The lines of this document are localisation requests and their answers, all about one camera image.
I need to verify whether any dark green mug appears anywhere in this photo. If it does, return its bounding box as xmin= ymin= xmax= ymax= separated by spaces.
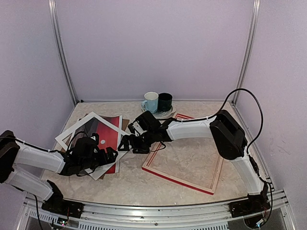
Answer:
xmin=158 ymin=92 xmax=173 ymax=112

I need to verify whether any red and wood picture frame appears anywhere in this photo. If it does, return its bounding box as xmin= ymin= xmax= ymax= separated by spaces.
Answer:
xmin=142 ymin=114 xmax=223 ymax=195

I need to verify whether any left aluminium corner post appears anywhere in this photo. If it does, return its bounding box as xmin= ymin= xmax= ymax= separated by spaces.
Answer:
xmin=48 ymin=0 xmax=78 ymax=106

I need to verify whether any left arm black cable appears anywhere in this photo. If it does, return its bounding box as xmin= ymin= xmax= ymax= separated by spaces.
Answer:
xmin=68 ymin=131 xmax=96 ymax=154

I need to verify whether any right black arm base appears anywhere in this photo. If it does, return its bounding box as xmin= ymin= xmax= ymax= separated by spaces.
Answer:
xmin=229 ymin=182 xmax=272 ymax=218

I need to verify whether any aluminium corner post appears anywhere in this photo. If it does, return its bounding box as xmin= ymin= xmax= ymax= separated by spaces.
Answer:
xmin=236 ymin=0 xmax=261 ymax=89
xmin=48 ymin=0 xmax=78 ymax=106

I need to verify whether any light blue mug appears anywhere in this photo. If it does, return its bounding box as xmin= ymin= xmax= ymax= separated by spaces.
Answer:
xmin=141 ymin=92 xmax=159 ymax=114

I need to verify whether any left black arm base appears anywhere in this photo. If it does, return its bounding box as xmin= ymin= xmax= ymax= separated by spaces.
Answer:
xmin=42 ymin=180 xmax=84 ymax=219

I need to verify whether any brown backing board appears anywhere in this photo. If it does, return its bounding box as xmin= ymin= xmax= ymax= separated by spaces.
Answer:
xmin=52 ymin=119 xmax=130 ymax=180

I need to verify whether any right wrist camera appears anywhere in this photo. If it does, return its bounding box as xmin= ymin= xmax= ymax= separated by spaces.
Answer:
xmin=128 ymin=121 xmax=143 ymax=136

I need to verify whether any white plate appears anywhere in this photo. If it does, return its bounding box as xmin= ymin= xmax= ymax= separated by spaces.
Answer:
xmin=141 ymin=104 xmax=176 ymax=120

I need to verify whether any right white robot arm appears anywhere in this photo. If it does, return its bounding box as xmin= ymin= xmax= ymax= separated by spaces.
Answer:
xmin=118 ymin=110 xmax=268 ymax=213

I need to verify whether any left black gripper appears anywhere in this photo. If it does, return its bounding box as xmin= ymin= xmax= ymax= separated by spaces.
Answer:
xmin=80 ymin=147 xmax=118 ymax=171

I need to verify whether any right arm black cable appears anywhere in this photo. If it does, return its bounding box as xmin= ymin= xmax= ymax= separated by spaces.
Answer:
xmin=213 ymin=88 xmax=274 ymax=216

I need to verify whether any white mat board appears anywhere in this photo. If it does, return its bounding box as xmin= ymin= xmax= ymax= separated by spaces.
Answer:
xmin=55 ymin=111 xmax=130 ymax=181

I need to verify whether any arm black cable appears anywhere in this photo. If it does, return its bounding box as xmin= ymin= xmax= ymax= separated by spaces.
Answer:
xmin=68 ymin=131 xmax=96 ymax=154
xmin=213 ymin=88 xmax=274 ymax=216

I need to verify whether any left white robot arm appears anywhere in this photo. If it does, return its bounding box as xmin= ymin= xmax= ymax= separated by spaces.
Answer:
xmin=0 ymin=130 xmax=118 ymax=213

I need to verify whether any right aluminium corner post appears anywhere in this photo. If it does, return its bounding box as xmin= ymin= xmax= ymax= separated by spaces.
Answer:
xmin=236 ymin=0 xmax=261 ymax=89

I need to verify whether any red and dark photo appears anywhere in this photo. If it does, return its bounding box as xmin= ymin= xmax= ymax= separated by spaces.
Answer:
xmin=69 ymin=116 xmax=121 ymax=174

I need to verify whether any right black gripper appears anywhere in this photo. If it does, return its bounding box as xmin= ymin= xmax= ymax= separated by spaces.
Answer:
xmin=117 ymin=129 xmax=155 ymax=154

